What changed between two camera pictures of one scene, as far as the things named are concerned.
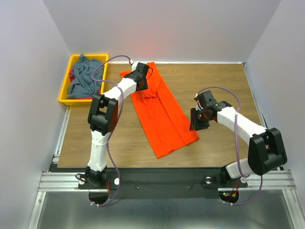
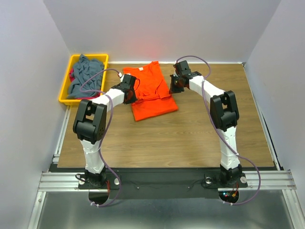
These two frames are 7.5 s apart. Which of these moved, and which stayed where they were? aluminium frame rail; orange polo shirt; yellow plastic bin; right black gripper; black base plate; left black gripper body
Moved: right black gripper; left black gripper body; orange polo shirt
Stayed: aluminium frame rail; black base plate; yellow plastic bin
